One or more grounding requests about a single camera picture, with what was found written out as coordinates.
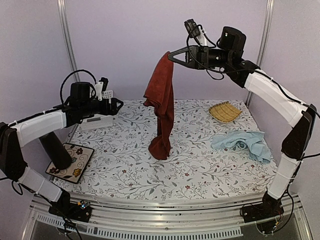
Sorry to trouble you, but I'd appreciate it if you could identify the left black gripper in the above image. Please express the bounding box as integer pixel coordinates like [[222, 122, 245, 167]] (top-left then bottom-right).
[[80, 97, 124, 117]]

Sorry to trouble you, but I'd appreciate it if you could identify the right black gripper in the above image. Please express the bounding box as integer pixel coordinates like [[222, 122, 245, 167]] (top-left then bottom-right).
[[167, 44, 233, 69]]

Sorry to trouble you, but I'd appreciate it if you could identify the dark red towel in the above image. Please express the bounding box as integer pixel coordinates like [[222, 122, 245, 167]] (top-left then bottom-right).
[[143, 51, 174, 160]]

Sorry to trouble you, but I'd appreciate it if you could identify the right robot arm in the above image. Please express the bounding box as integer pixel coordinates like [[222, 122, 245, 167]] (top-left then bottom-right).
[[168, 24, 317, 218]]

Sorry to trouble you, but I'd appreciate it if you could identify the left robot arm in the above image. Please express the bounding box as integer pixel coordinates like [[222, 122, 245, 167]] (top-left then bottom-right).
[[0, 78, 124, 217]]

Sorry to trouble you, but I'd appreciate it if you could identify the white perforated plastic basket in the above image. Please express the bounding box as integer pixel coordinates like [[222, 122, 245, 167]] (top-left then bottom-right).
[[79, 90, 114, 131]]

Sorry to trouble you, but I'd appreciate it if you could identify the floral patterned table mat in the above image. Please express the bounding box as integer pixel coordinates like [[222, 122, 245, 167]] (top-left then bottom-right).
[[54, 100, 277, 201]]

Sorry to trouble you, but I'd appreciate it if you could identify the floral square ceramic plate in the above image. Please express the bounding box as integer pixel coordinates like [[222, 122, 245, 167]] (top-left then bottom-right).
[[45, 143, 95, 184]]

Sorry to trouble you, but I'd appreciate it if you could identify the woven bamboo tray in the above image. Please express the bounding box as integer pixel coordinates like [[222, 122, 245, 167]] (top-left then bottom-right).
[[208, 101, 242, 123]]

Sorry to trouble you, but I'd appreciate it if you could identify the light blue towel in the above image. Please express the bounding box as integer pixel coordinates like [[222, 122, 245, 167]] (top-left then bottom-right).
[[211, 130, 272, 164]]

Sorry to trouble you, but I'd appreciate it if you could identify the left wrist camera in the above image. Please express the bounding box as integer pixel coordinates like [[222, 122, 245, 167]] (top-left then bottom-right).
[[94, 77, 109, 101]]

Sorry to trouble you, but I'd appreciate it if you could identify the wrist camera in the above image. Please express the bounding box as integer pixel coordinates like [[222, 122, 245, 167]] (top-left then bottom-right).
[[184, 19, 208, 46], [94, 77, 109, 101]]

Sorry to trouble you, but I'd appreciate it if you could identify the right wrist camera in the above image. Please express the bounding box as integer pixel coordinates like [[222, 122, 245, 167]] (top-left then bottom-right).
[[184, 19, 208, 46]]

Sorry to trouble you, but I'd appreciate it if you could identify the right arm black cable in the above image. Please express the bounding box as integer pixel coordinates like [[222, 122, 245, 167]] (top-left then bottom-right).
[[186, 23, 233, 80]]

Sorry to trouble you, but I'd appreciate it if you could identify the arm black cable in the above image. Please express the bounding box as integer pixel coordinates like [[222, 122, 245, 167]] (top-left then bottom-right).
[[186, 23, 233, 80], [59, 69, 98, 106]]

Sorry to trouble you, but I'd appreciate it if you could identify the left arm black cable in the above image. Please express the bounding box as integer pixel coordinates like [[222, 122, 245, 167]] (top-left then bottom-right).
[[59, 69, 98, 106]]

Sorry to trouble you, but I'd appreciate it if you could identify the right aluminium frame post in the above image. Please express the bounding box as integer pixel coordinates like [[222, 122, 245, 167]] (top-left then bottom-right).
[[244, 0, 275, 106]]

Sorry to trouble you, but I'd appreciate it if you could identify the aluminium frame post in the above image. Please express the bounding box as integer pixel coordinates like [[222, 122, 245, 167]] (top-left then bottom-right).
[[244, 0, 275, 106], [57, 0, 78, 72]]

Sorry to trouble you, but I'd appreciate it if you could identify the left aluminium frame post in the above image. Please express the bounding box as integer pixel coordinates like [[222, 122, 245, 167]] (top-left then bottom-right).
[[57, 0, 78, 72]]

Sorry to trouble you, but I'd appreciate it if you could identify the front aluminium rail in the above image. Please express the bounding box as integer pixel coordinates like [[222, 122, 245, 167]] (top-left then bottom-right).
[[22, 193, 315, 240]]

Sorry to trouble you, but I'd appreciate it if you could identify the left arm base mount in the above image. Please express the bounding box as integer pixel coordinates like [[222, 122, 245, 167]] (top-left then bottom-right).
[[48, 200, 93, 223]]

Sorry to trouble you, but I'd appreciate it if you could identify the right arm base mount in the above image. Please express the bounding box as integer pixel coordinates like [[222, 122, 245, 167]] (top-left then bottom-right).
[[239, 202, 285, 223]]

